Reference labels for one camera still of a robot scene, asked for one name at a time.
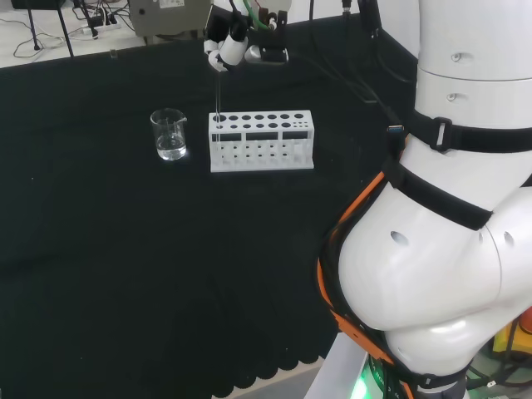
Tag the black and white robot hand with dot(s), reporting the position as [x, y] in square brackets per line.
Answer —
[232, 50]

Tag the grey metal box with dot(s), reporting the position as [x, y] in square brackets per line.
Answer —
[166, 18]

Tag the small clear cloth clip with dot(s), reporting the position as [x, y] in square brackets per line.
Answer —
[112, 54]

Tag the yellow stop button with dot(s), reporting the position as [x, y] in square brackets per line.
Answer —
[509, 338]

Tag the white test tube rack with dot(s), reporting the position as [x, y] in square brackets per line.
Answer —
[259, 156]

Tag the thick black tripod stand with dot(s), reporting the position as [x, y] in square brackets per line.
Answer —
[67, 37]

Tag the black bench cloth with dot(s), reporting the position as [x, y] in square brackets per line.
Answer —
[124, 249]

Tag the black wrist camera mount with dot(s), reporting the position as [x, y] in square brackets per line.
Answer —
[275, 50]

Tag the clear glass rod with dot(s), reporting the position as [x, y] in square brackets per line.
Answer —
[218, 95]

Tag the white power strip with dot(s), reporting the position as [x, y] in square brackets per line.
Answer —
[104, 26]

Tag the clear glass beaker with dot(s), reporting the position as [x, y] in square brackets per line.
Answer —
[170, 143]

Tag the thin black tripod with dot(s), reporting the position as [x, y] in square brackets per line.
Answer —
[36, 45]

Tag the black box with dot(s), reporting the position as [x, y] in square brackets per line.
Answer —
[37, 4]

